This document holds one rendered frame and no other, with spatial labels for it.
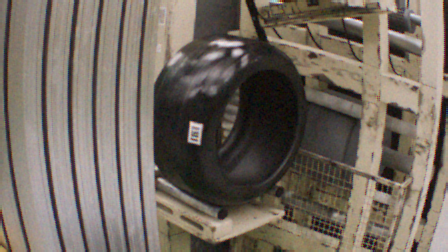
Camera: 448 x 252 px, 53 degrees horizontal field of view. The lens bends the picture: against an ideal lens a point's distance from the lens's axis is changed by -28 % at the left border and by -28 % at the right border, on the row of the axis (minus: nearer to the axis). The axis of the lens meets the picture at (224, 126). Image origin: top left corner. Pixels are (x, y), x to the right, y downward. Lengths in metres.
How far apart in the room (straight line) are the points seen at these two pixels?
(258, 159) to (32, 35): 1.85
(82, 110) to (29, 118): 0.09
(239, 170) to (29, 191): 1.80
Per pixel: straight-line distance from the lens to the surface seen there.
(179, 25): 2.11
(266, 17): 2.27
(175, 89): 1.82
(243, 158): 2.26
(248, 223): 2.10
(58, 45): 0.47
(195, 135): 1.76
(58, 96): 0.49
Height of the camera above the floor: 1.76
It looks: 18 degrees down
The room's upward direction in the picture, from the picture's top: 2 degrees clockwise
